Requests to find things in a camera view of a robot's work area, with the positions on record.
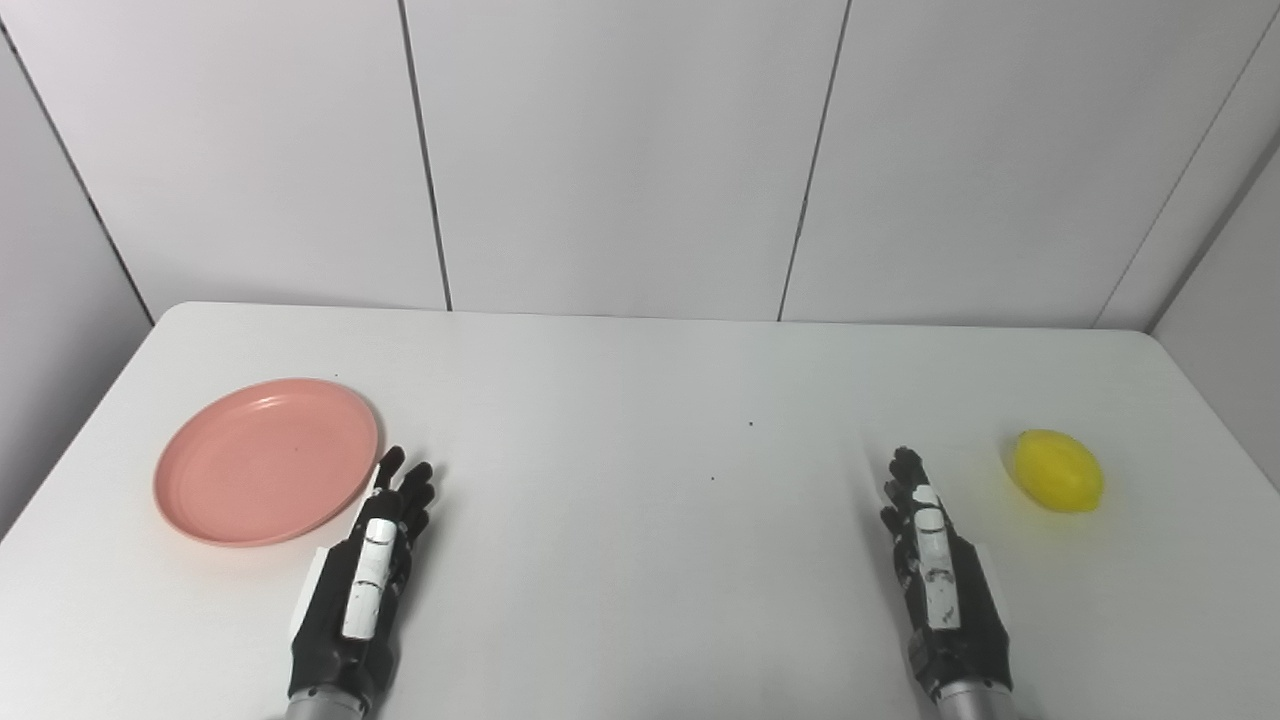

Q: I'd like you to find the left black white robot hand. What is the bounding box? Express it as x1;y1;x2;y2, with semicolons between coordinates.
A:
288;446;437;701

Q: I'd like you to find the pink round plate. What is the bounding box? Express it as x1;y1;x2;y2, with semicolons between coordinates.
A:
153;377;382;548

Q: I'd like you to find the yellow lemon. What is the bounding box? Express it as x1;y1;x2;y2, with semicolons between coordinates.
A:
1004;429;1106;515

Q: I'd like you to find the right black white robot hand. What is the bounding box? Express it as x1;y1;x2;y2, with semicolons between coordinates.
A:
879;446;1014;700

